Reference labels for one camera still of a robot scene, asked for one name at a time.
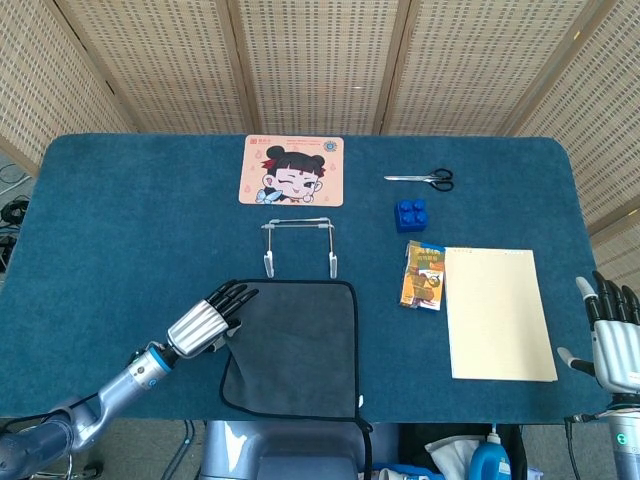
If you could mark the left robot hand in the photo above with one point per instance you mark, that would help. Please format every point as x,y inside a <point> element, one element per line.
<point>197,330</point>

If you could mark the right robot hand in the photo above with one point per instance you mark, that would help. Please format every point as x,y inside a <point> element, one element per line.
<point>617,355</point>

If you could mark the grey and blue cloth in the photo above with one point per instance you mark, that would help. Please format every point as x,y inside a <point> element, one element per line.
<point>300,350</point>

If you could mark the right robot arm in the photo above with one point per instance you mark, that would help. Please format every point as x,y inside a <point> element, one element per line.
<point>625,445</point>

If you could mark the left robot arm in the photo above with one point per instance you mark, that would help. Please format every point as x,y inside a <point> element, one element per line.
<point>115,390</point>

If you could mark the cream paper pad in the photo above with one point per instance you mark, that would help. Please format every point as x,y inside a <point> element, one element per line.
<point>497,315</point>

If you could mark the blue carpet table mat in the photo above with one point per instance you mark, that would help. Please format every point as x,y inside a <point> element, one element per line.
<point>125,225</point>

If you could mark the grey robot torso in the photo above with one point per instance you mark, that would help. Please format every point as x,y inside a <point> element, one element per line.
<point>280,450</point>

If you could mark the blue bottle white pump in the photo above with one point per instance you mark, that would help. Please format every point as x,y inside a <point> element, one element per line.
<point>489,460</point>

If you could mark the chrome chair base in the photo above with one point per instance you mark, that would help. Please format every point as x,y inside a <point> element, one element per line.
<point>80,467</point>

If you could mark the cartoon girl mouse pad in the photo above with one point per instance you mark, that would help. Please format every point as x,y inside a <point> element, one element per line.
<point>292,170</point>

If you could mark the white crumpled cloth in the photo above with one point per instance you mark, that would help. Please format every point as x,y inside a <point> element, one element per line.
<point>450,452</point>

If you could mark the yellow blue snack box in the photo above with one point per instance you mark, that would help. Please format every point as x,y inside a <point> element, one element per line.
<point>422,280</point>

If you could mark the black bag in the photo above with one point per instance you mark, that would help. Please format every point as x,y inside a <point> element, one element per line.
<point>415,440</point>

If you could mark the blue building block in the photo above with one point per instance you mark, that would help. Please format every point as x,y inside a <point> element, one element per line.
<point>411,217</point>

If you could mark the bamboo folding screen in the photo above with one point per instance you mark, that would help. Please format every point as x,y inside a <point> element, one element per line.
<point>320,60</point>

